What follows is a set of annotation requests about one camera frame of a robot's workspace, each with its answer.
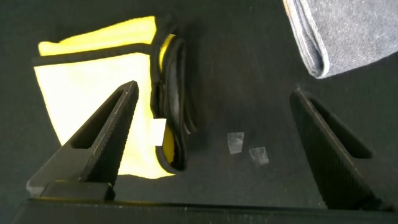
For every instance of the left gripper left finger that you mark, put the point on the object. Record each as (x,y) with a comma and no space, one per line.
(99,152)

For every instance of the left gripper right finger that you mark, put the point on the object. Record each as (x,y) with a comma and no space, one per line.
(335,168)

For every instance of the yellow towel with black trim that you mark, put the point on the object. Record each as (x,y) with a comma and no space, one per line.
(81,84)

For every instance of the grey towel with orange marks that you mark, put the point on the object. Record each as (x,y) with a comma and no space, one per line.
(351,34)

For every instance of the clear tape strip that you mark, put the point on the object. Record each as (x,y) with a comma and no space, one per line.
(258,155)
(235,142)

